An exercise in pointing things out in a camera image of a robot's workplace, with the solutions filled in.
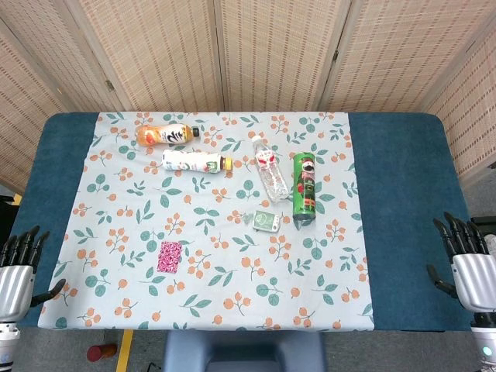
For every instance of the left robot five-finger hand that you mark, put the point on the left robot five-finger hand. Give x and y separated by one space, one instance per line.
15 286

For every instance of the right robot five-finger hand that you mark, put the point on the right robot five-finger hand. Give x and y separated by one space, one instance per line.
476 283

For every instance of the pink patterned packet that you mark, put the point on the pink patterned packet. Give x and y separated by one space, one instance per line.
169 256

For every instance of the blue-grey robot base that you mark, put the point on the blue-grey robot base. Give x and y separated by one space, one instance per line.
244 352

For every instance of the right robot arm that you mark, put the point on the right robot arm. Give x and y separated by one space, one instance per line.
486 341

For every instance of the black box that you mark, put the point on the black box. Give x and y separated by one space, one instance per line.
488 224

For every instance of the black equipment case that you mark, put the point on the black equipment case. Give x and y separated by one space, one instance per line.
5 217

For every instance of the red cylinder can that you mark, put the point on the red cylinder can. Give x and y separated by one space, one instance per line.
98 352

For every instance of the blue felt table cover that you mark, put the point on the blue felt table cover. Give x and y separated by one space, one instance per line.
407 193

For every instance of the yellow floor tape strip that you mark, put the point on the yellow floor tape strip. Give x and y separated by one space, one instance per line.
125 350

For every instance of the green chips can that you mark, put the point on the green chips can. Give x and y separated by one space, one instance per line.
304 186

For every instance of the floral print tablecloth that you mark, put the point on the floral print tablecloth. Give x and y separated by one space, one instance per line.
217 279

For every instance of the orange juice bottle black cap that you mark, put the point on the orange juice bottle black cap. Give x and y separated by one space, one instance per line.
162 135

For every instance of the white label bottle yellow cap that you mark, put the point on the white label bottle yellow cap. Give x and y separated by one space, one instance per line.
186 160

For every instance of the green tissue packet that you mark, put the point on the green tissue packet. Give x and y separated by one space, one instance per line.
265 221

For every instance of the clear water bottle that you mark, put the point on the clear water bottle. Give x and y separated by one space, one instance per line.
271 174

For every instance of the woven bamboo folding screen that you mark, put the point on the woven bamboo folding screen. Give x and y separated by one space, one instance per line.
271 50

